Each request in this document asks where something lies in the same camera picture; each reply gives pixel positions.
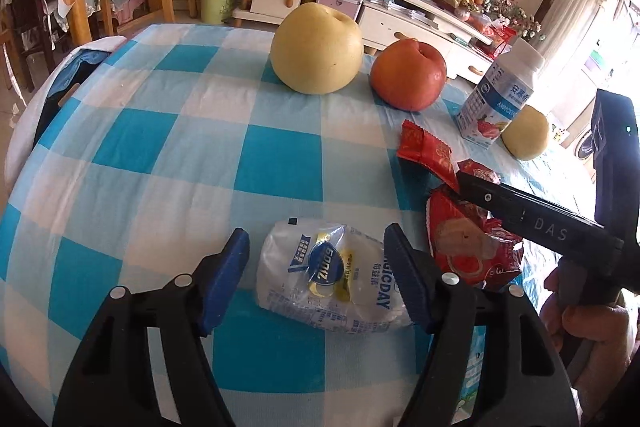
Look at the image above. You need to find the red cake snack packet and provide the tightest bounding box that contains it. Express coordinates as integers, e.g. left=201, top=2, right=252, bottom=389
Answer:
left=426, top=184, right=525, bottom=292

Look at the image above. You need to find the blue checked tablecloth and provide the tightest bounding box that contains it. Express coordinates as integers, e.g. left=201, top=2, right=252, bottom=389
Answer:
left=0, top=23, right=601, bottom=427

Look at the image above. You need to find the white yogurt drink bottle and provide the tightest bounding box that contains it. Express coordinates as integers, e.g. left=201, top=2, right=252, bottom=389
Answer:
left=457, top=38, right=548, bottom=150

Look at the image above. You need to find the dried flower bouquet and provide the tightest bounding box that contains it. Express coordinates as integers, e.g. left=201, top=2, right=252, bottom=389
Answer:
left=482, top=0, right=543, bottom=40

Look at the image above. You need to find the yellow pear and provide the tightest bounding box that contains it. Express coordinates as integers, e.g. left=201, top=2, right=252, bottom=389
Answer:
left=501, top=104, right=552, bottom=162
left=270, top=3, right=365, bottom=96

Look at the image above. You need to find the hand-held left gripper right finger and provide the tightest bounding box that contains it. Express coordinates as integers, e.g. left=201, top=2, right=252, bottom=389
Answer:
left=382, top=223, right=583, bottom=427

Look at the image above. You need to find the cream curtain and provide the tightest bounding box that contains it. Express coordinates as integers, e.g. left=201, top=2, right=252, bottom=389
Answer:
left=532, top=0, right=626, bottom=118

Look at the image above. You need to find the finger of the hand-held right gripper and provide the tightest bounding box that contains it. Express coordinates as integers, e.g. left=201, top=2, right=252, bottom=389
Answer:
left=456, top=171, right=523, bottom=230

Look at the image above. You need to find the white cloth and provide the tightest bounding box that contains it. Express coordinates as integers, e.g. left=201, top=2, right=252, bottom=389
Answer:
left=4, top=36, right=128, bottom=188

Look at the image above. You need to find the light green bin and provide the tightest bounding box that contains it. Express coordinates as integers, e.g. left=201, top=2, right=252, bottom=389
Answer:
left=199, top=0, right=239, bottom=26

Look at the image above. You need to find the person's right hand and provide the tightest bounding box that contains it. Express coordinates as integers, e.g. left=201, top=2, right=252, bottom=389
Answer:
left=541, top=266, right=637, bottom=380

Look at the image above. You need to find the clear white snack packet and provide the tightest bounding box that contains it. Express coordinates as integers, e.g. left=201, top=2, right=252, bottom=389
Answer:
left=255, top=217, right=416, bottom=333

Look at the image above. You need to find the red gift box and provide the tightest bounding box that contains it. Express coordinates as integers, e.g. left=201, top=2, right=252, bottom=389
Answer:
left=480, top=19, right=516, bottom=58

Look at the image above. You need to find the red apple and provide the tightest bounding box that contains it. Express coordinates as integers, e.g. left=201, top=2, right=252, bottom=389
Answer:
left=370, top=38, right=448, bottom=112

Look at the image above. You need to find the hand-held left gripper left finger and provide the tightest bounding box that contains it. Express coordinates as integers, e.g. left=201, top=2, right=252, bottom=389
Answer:
left=52, top=227, right=251, bottom=427

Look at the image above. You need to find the dark blue bag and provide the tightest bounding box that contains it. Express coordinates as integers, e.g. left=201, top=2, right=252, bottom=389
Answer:
left=32, top=49, right=113, bottom=148

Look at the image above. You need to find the stack of papers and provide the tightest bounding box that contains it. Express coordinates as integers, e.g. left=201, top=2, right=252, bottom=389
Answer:
left=362, top=0, right=436, bottom=25

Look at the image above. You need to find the washing machine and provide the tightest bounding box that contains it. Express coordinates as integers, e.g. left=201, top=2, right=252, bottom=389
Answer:
left=570, top=117, right=598, bottom=168

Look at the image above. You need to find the white TV cabinet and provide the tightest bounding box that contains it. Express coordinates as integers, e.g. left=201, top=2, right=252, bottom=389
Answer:
left=232, top=0, right=493, bottom=82

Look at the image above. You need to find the dark red snack wrapper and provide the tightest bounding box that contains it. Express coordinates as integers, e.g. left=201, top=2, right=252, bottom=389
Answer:
left=457, top=158, right=501, bottom=185

